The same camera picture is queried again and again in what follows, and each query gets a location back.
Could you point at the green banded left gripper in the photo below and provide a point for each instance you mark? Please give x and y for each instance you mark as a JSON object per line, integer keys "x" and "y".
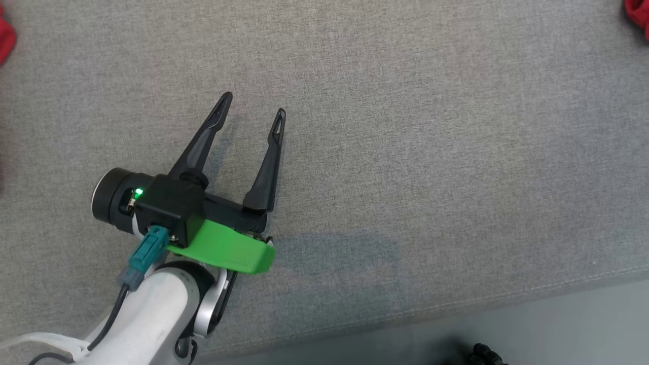
{"x": 228, "y": 248}

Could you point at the red jersey with white sleeves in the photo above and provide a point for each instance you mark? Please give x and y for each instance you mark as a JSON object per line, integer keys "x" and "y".
{"x": 5, "y": 38}

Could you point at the red shorts with white stripe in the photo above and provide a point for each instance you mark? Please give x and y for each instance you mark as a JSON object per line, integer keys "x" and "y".
{"x": 640, "y": 15}

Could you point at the grey fabric sofa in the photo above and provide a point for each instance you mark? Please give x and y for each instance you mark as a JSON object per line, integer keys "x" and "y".
{"x": 405, "y": 152}

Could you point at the white tape strip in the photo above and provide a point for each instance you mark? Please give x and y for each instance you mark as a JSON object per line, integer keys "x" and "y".
{"x": 45, "y": 338}

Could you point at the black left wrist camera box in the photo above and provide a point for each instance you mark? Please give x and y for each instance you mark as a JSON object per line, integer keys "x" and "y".
{"x": 167, "y": 208}

